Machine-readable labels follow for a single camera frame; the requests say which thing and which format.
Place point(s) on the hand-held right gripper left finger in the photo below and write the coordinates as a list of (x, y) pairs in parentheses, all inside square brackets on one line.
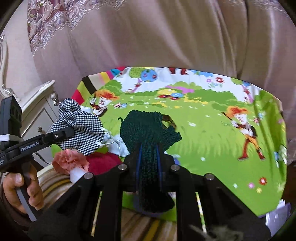
[(131, 171)]

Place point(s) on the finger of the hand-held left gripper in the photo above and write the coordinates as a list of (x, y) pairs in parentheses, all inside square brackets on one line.
[(60, 134)]

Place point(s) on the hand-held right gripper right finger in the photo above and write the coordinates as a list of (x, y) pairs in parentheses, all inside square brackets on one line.
[(167, 176)]

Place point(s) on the black white houndstooth cloth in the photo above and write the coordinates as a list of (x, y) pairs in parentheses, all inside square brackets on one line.
[(81, 129)]

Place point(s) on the dark red fuzzy plush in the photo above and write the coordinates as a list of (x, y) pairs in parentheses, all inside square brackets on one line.
[(104, 162)]

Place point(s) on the dark green knit cloth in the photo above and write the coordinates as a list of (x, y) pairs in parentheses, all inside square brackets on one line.
[(143, 129)]

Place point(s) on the purple cardboard box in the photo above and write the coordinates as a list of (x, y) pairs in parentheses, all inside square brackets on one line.
[(277, 215)]

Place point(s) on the person's left hand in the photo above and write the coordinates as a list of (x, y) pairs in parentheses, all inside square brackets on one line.
[(11, 192)]

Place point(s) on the pink cloth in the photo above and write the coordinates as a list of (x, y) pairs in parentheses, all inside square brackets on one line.
[(69, 160)]

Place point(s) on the white nightstand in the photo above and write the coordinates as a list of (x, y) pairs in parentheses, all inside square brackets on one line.
[(39, 115)]

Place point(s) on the green cartoon printed cloth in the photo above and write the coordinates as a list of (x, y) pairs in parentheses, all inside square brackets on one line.
[(208, 139)]

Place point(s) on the striped velvet cushion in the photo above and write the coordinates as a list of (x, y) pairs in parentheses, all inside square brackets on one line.
[(138, 227)]

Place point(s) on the grey fuzzy tuft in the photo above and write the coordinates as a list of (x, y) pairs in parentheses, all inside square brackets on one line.
[(219, 233)]

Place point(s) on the beige curtain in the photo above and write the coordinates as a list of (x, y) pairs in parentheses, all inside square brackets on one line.
[(150, 34)]

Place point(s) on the white carved furniture post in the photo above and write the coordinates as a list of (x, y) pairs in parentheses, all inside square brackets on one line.
[(4, 69)]

